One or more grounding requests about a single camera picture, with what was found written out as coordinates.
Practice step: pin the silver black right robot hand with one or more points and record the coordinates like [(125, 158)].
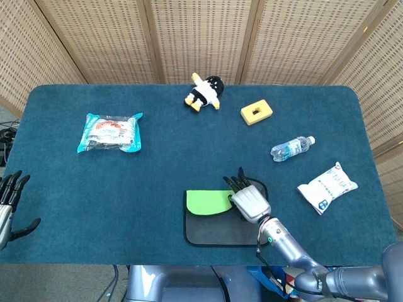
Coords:
[(252, 203)]

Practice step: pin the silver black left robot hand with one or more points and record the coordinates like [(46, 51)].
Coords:
[(6, 201)]

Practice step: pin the grey and green cloth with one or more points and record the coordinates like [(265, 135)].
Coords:
[(204, 204)]

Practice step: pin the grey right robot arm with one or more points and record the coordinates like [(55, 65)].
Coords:
[(315, 270)]

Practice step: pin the clear plastic water bottle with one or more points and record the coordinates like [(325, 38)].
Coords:
[(291, 148)]

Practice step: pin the blue box with books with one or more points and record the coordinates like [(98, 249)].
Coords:
[(261, 277)]

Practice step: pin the white soft packet blue print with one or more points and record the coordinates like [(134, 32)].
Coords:
[(327, 187)]

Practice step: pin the yellow sponge with hole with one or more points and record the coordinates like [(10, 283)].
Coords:
[(264, 110)]

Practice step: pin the teal blue table cloth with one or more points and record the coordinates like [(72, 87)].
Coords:
[(157, 176)]

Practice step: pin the grey robot torso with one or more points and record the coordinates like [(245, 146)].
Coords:
[(176, 283)]

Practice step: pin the black white penguin plush toy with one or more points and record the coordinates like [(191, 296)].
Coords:
[(206, 92)]

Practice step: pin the teal plastic snack bag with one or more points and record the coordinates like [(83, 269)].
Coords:
[(108, 133)]

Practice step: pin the wicker folding screen wooden frame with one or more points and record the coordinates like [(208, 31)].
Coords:
[(201, 37)]

